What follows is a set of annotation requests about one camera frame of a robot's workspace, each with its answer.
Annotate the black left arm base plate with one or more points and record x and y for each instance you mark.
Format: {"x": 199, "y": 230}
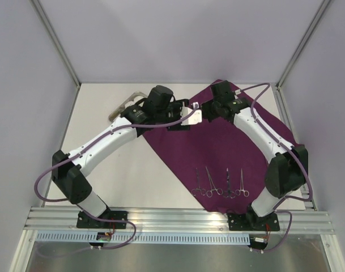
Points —
{"x": 107, "y": 220}

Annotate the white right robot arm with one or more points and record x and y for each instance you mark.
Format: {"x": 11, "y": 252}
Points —
{"x": 287, "y": 168}

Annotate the purple cloth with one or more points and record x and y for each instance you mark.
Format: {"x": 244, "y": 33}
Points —
{"x": 217, "y": 145}

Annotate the aluminium front frame rail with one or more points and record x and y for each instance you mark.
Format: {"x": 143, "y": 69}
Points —
{"x": 173, "y": 220}

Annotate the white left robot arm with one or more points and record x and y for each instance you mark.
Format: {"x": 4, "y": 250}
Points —
{"x": 70, "y": 170}

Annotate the black handled scissors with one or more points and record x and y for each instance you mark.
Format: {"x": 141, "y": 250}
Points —
{"x": 228, "y": 193}

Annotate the right aluminium side rail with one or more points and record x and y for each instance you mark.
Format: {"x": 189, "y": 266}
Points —
{"x": 306, "y": 189}

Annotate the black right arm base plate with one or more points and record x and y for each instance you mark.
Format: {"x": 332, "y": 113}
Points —
{"x": 251, "y": 222}

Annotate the steel forceps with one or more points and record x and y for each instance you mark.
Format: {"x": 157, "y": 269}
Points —
{"x": 241, "y": 191}
{"x": 198, "y": 188}
{"x": 213, "y": 188}

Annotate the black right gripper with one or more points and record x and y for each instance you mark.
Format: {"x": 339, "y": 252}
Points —
{"x": 207, "y": 107}

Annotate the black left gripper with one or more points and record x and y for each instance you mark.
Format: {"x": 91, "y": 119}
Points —
{"x": 177, "y": 105}

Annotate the steel instrument tray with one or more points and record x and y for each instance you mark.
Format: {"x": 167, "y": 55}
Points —
{"x": 132, "y": 99}

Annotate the aluminium frame post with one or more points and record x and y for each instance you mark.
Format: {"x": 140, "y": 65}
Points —
{"x": 313, "y": 25}
{"x": 41, "y": 13}

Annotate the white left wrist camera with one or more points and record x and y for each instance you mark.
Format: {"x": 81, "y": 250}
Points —
{"x": 191, "y": 116}

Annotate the right aluminium frame post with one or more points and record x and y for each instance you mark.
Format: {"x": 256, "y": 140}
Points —
{"x": 313, "y": 25}

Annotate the left aluminium frame post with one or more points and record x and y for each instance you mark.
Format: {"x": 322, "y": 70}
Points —
{"x": 41, "y": 13}

